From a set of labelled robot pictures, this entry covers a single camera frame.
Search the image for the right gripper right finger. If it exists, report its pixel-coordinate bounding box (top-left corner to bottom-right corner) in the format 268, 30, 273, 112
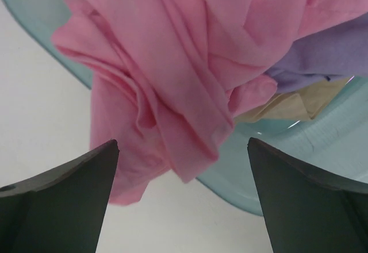
247, 138, 367, 253

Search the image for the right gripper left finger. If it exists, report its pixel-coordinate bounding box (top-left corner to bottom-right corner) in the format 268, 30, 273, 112
1, 140, 119, 252

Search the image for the pink t shirt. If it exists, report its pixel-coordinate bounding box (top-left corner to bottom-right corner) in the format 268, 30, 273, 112
52, 0, 367, 205

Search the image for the teal plastic basket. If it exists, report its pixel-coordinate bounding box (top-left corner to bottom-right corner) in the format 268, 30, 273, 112
1, 0, 367, 216

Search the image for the beige t shirt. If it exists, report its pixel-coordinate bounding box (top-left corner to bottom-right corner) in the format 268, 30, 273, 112
235, 77, 352, 123

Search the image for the purple t shirt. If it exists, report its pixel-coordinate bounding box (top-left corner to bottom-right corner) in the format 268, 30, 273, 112
266, 14, 367, 93

